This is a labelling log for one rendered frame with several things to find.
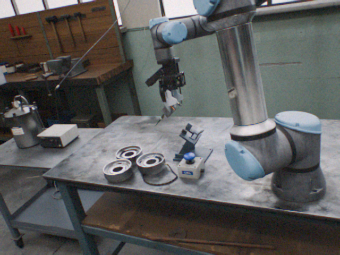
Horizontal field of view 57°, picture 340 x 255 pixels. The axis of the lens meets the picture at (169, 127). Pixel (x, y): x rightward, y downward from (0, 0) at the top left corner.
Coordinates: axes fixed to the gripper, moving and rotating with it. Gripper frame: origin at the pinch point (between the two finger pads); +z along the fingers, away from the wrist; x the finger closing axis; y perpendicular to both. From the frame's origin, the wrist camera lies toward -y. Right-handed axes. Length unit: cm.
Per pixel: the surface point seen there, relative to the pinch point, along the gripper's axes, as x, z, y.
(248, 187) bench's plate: -23.5, 17.9, 38.3
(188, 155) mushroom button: -22.2, 9.5, 18.3
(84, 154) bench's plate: -20.6, 14.3, -35.5
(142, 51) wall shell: 129, -9, -104
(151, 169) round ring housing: -26.6, 13.8, 4.7
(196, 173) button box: -24.3, 14.8, 21.5
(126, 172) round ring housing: -31.4, 13.1, -2.8
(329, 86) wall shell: 144, 34, 45
